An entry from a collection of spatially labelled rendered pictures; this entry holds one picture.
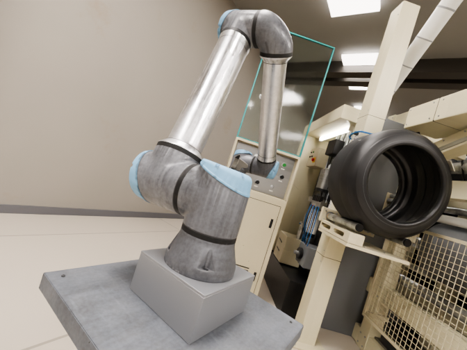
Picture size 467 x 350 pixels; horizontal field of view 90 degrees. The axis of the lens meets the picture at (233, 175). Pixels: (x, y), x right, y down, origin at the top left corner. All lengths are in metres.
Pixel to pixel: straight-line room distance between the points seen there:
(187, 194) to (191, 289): 0.21
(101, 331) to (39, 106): 2.50
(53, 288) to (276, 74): 0.88
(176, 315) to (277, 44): 0.83
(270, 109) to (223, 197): 0.51
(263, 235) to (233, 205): 1.39
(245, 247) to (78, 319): 1.49
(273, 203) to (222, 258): 1.36
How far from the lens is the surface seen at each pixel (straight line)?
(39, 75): 2.90
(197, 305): 0.56
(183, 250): 0.59
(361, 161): 1.39
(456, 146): 1.87
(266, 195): 1.90
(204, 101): 0.74
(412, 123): 1.99
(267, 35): 0.90
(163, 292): 0.62
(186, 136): 0.70
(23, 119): 2.87
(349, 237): 1.43
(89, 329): 0.59
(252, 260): 1.99
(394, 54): 2.15
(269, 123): 0.99
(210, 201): 0.56
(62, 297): 0.67
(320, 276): 1.86
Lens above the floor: 0.95
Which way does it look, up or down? 1 degrees up
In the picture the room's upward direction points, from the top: 18 degrees clockwise
